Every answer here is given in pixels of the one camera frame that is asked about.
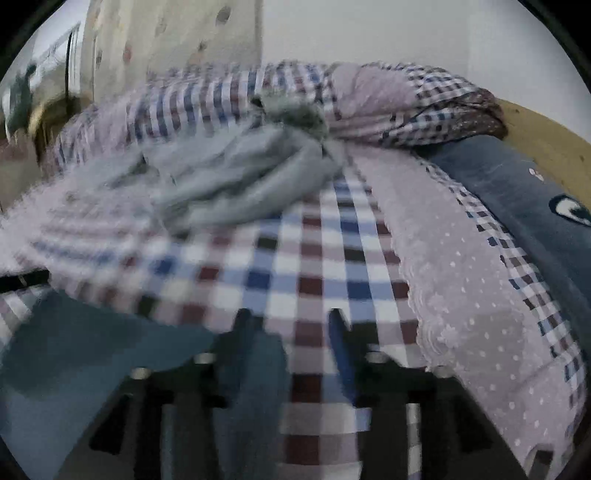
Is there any dark blue shirt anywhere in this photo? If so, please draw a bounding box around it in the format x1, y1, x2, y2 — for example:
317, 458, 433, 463
1, 292, 287, 479

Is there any black clothes rack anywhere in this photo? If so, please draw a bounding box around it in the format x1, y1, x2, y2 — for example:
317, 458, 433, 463
64, 23, 81, 117

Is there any plaid bed sheet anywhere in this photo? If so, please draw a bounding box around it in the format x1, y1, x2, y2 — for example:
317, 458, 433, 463
1, 148, 586, 479

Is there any light grey-blue garment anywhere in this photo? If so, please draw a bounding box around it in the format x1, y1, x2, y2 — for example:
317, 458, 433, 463
92, 124, 346, 236

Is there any small grey patterned garment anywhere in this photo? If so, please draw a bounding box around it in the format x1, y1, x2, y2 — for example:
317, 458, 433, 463
249, 90, 329, 139

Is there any green plush toy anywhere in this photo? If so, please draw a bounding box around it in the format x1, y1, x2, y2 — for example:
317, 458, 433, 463
6, 63, 37, 137

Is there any pineapple print curtain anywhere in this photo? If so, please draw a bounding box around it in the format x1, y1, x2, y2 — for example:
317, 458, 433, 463
80, 0, 262, 102

